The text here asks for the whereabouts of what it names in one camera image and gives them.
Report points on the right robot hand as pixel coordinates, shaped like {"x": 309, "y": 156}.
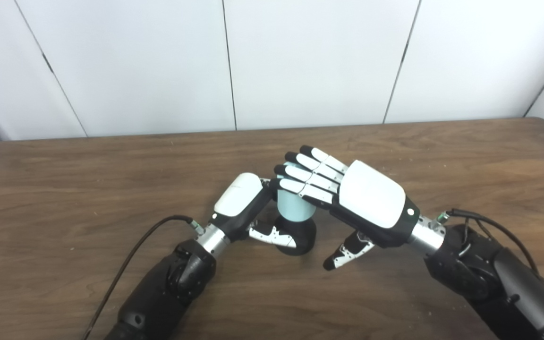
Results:
{"x": 371, "y": 198}

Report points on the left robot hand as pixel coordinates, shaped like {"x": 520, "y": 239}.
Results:
{"x": 236, "y": 196}

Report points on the black nozzle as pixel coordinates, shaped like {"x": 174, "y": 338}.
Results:
{"x": 305, "y": 233}

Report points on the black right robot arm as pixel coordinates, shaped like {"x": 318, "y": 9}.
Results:
{"x": 489, "y": 274}

